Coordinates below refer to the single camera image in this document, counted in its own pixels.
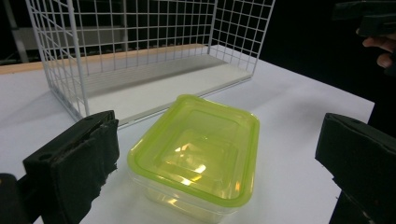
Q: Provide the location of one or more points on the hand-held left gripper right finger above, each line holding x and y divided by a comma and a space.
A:
358, 155

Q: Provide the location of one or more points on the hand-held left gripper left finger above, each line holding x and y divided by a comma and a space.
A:
74, 165

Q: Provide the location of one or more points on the clear container with green lid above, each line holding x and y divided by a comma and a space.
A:
196, 155

